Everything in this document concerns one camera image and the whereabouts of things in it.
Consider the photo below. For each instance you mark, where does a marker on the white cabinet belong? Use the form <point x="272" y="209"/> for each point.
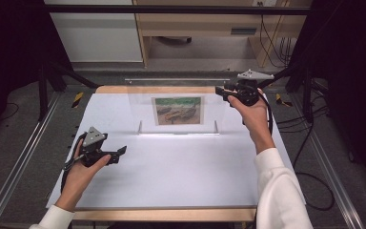
<point x="98" y="38"/>

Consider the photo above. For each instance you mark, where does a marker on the paper picture card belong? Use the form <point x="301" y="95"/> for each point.
<point x="178" y="110"/>

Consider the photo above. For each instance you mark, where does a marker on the yellow black tape marker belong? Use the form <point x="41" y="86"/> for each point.
<point x="77" y="99"/>

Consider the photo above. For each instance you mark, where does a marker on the black curtain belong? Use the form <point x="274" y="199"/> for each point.
<point x="355" y="79"/>
<point x="9" y="47"/>

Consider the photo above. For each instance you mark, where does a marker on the black horizontal bar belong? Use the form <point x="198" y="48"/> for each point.
<point x="171" y="9"/>

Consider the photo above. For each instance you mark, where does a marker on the black metal stand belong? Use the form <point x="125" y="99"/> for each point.
<point x="43" y="95"/>
<point x="307" y="95"/>

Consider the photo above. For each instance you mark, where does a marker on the aluminium floor rail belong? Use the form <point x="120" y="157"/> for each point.
<point x="330" y="165"/>
<point x="22" y="152"/>

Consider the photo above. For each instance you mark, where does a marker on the wooden table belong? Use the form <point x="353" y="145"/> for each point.
<point x="158" y="214"/>

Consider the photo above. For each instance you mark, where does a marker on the light wooden desk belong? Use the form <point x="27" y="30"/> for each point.
<point x="203" y="24"/>

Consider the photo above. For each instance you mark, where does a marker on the person's left hand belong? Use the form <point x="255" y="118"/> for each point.
<point x="81" y="178"/>

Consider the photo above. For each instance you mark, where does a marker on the person's right hand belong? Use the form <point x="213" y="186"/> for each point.
<point x="255" y="116"/>

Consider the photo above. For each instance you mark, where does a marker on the clear acrylic photo frame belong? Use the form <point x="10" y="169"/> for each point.
<point x="139" y="108"/>

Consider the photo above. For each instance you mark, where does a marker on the pale grey table board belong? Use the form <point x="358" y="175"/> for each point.
<point x="171" y="171"/>

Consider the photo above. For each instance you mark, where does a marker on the grey desk label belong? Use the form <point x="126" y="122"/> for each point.
<point x="243" y="31"/>

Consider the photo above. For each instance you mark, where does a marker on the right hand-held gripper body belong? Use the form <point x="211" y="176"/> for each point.
<point x="251" y="75"/>

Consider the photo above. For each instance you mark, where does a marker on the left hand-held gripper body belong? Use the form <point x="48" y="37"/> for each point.
<point x="92" y="136"/>

